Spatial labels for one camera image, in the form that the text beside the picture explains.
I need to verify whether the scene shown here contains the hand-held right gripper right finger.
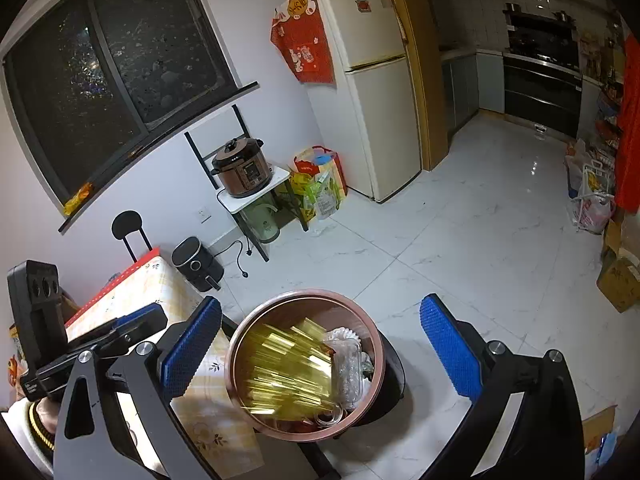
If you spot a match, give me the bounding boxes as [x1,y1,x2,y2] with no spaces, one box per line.
[419,294,586,480]

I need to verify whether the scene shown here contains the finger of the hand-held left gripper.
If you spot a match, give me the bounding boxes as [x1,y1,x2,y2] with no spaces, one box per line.
[95,332,146,362]
[65,304,169,354]

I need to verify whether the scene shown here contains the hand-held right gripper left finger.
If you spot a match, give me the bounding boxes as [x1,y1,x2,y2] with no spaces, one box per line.
[52,295,223,480]

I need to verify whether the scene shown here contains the gold foil wrapper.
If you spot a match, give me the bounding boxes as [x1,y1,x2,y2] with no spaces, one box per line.
[240,317,335,416]

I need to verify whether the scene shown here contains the clear plastic packaging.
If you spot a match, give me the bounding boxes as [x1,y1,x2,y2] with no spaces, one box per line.
[322,337,376,411]

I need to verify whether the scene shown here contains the white foam net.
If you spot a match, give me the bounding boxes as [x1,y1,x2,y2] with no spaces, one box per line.
[325,326,363,348]

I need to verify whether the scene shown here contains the brown trash bin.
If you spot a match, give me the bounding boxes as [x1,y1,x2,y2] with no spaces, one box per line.
[224,288,385,442]

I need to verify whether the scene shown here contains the person's left forearm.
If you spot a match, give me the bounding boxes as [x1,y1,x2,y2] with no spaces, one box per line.
[0,402,56,480]

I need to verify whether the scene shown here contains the person's left hand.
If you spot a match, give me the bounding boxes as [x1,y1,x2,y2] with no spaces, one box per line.
[31,396,66,433]

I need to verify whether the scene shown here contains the yellow checked tablecloth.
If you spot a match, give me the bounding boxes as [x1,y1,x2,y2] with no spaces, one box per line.
[65,256,266,480]

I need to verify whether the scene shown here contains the black air fryer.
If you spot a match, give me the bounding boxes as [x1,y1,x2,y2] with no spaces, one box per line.
[171,236,224,293]

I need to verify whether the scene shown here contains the black round-back chair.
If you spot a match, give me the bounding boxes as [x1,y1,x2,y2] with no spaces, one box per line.
[111,210,153,263]

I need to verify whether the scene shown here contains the yellow snack packet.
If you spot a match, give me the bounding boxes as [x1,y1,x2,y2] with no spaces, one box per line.
[62,182,94,216]

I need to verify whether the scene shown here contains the green electric kettle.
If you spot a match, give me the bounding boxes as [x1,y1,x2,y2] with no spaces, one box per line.
[239,204,280,244]

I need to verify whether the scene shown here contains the flat cardboard piece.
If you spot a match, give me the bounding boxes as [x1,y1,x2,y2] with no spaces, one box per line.
[582,405,618,461]

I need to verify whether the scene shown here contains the brown pressure cooker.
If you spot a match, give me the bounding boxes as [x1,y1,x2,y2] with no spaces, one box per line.
[210,137,273,198]

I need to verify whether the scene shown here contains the black metal rack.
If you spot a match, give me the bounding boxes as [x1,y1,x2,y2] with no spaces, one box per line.
[184,104,311,262]

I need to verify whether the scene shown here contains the cardboard box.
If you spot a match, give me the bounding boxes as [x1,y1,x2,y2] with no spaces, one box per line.
[596,255,640,313]

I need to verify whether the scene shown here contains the colourful shopping bag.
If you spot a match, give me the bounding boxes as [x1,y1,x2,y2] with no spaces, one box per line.
[292,146,348,223]

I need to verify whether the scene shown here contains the white plastic shopping bags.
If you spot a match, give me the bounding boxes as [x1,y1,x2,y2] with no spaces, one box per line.
[565,140,616,235]

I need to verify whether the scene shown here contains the dark sliding window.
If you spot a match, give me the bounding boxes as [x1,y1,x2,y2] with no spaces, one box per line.
[2,0,238,203]

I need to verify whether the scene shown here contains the cream fridge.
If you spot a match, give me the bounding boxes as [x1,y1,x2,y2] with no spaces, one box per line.
[305,0,423,204]

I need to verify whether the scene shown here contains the black windowsill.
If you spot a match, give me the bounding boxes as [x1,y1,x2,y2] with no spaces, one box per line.
[57,80,261,235]

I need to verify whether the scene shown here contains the grey kitchen cabinet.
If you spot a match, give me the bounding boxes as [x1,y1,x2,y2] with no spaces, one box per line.
[440,47,506,133]

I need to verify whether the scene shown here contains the black built-in oven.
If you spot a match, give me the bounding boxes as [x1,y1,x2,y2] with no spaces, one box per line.
[502,2,583,138]

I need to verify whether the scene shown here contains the red hanging cloth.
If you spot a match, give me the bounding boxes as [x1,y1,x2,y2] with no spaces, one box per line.
[614,35,640,211]

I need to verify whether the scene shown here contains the red printed cloth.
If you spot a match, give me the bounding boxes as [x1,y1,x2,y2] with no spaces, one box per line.
[270,0,335,85]

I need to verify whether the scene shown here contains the black power cable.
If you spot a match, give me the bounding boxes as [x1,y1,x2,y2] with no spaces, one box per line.
[220,240,251,278]

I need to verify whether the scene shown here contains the wooden door frame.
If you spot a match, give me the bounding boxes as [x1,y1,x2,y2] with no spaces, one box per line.
[382,0,448,171]

